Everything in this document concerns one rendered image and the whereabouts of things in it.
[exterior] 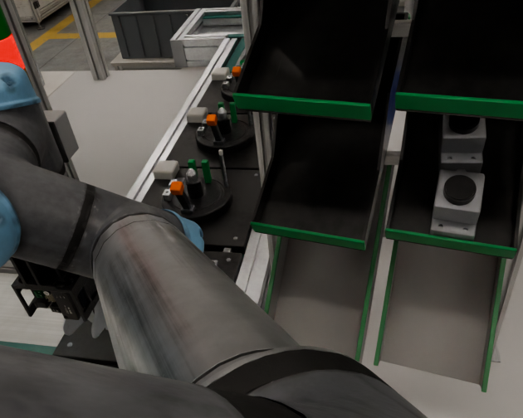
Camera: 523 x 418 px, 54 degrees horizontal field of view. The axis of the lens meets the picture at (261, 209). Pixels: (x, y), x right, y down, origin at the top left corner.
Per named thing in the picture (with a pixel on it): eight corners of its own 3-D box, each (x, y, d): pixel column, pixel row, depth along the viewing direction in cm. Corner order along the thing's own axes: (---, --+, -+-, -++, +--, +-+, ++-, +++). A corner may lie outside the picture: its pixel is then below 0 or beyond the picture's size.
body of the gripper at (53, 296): (28, 320, 58) (-18, 242, 51) (64, 265, 65) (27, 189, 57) (90, 326, 57) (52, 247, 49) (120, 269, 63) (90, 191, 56)
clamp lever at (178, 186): (191, 211, 96) (179, 190, 90) (181, 211, 96) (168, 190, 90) (195, 195, 98) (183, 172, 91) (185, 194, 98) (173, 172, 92)
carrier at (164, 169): (245, 255, 92) (237, 199, 85) (121, 247, 97) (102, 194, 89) (267, 177, 111) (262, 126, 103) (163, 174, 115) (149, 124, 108)
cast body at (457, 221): (471, 248, 55) (481, 219, 49) (428, 240, 56) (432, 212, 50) (480, 180, 58) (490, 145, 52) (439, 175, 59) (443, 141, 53)
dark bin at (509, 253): (512, 260, 53) (528, 230, 47) (385, 239, 58) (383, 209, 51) (532, 54, 64) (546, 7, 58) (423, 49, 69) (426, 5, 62)
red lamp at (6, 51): (12, 78, 72) (-2, 44, 69) (-18, 78, 73) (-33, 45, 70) (31, 63, 76) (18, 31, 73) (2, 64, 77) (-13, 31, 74)
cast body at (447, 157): (479, 177, 58) (489, 142, 52) (438, 177, 59) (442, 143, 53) (476, 116, 62) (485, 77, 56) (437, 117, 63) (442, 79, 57)
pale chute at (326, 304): (360, 372, 67) (355, 379, 63) (266, 348, 72) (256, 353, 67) (395, 163, 69) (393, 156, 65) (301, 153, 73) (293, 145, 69)
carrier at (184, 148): (268, 176, 111) (262, 125, 103) (163, 173, 116) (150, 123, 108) (284, 121, 129) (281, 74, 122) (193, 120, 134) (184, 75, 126)
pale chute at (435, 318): (482, 385, 64) (486, 392, 60) (376, 359, 69) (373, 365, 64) (515, 166, 66) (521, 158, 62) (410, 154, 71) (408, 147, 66)
